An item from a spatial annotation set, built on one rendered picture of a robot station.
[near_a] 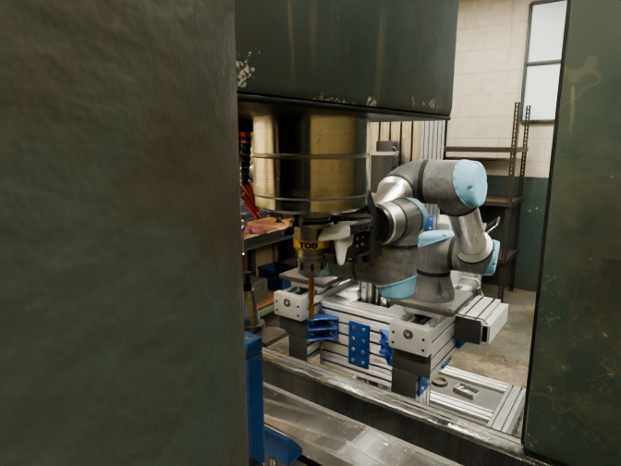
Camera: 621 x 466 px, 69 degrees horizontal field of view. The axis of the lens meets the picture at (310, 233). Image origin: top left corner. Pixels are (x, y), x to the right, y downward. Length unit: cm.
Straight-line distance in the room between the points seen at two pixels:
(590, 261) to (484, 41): 437
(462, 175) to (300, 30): 81
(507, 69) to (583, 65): 413
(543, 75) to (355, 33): 474
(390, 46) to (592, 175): 70
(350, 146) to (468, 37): 491
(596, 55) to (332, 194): 75
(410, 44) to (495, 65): 473
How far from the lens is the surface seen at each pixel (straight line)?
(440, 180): 118
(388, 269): 88
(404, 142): 177
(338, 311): 181
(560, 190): 117
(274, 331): 90
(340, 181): 57
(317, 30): 44
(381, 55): 54
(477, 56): 539
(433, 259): 157
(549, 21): 528
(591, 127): 116
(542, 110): 517
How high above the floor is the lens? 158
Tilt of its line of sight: 12 degrees down
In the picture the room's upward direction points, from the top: straight up
